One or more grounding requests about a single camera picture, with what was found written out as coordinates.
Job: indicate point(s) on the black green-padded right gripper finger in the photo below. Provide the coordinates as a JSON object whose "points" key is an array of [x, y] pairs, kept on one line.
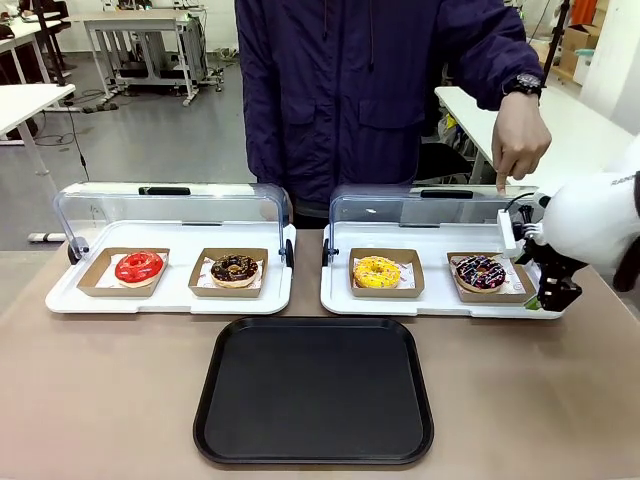
{"points": [[536, 303], [527, 256]]}

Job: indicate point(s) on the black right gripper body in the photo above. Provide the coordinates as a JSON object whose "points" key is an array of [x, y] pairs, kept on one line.
{"points": [[562, 285]]}

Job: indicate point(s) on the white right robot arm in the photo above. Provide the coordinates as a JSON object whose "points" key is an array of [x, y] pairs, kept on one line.
{"points": [[590, 225]]}

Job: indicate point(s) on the person's left forearm navy sleeve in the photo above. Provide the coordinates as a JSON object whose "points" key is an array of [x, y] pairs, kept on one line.
{"points": [[505, 55]]}

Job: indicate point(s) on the brown cardboard donut tray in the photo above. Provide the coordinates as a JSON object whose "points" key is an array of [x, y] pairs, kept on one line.
{"points": [[199, 292], [417, 285], [522, 295], [90, 282]]}

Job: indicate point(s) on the dark white-striped sprinkled donut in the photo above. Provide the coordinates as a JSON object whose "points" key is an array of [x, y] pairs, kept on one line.
{"points": [[467, 277]]}

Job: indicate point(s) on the yellow sprinkled donut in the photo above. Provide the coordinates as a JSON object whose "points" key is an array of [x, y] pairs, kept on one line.
{"points": [[364, 275]]}

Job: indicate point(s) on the black rectangular serving tray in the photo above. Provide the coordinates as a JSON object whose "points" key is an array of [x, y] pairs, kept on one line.
{"points": [[313, 390]]}

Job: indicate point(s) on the chocolate nut-topped donut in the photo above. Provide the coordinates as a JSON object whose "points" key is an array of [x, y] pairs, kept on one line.
{"points": [[220, 274]]}

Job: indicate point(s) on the red glazed donut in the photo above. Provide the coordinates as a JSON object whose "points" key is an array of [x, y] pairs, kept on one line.
{"points": [[125, 272]]}

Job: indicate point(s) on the person's left hand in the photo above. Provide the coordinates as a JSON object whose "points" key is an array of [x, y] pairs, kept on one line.
{"points": [[520, 140]]}

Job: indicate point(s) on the white display case base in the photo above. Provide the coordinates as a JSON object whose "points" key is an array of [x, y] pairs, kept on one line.
{"points": [[170, 306], [435, 306]]}

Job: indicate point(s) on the clear display case lid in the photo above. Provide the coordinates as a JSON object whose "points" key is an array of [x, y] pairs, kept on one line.
{"points": [[400, 212], [175, 210]]}

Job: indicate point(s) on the long white table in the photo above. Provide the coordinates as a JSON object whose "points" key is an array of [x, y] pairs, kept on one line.
{"points": [[575, 125]]}

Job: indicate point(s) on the black wristwatch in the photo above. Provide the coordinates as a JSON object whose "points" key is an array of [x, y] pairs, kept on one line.
{"points": [[525, 84]]}

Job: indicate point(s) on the brown cardboard box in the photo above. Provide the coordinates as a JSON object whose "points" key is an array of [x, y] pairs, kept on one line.
{"points": [[580, 42]]}

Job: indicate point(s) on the black tripod stand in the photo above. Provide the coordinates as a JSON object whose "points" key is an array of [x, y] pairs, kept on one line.
{"points": [[556, 35]]}

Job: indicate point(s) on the person's torso navy jacket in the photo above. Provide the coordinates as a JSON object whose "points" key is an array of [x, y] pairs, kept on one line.
{"points": [[340, 100]]}

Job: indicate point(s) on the white-legged workbench table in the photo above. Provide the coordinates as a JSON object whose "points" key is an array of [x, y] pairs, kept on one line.
{"points": [[145, 20]]}

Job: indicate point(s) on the white office table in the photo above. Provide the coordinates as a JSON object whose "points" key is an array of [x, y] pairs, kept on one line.
{"points": [[30, 102]]}

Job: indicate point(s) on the black pole stand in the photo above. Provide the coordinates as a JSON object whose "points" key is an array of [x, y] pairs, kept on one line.
{"points": [[50, 45]]}

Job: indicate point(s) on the white desk with clutter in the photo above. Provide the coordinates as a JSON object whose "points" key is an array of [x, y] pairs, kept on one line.
{"points": [[20, 32]]}

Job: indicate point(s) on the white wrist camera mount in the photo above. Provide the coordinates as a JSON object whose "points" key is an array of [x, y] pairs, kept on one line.
{"points": [[507, 232]]}

